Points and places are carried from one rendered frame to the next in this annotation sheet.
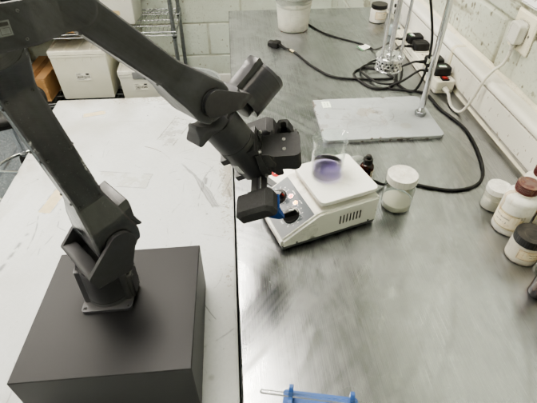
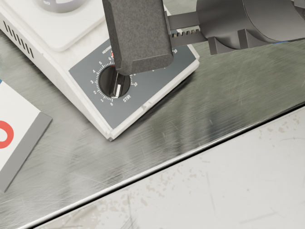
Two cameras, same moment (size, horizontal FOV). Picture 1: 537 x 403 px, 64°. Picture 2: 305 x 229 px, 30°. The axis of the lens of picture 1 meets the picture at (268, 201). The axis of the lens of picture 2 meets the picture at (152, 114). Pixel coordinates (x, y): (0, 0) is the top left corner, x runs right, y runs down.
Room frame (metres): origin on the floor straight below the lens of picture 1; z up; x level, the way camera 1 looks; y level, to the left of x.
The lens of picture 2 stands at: (0.69, 0.22, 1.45)
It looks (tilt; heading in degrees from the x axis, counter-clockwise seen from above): 67 degrees down; 243
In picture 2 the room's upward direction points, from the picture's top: 6 degrees clockwise
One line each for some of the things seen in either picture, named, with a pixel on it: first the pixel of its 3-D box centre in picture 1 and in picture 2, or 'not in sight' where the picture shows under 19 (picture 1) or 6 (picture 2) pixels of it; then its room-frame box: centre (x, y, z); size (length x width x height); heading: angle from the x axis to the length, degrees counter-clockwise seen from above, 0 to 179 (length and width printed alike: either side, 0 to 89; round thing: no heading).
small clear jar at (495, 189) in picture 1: (495, 196); not in sight; (0.64, -0.45, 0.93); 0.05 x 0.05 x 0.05
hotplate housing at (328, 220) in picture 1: (320, 198); (84, 19); (0.62, -0.10, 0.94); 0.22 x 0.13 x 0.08; 113
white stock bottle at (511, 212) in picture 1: (518, 205); not in sight; (0.58, -0.46, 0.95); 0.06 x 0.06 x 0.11
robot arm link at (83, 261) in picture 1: (96, 242); not in sight; (0.37, 0.22, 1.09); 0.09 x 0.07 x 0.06; 44
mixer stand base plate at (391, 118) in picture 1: (374, 117); not in sight; (0.98, -0.28, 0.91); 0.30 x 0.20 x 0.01; 95
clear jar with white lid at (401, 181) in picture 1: (399, 189); not in sight; (0.65, -0.26, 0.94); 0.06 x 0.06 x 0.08
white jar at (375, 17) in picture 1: (378, 12); not in sight; (1.69, -0.42, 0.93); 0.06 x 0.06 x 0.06
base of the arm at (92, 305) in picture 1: (108, 277); not in sight; (0.36, 0.21, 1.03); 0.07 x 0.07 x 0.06; 5
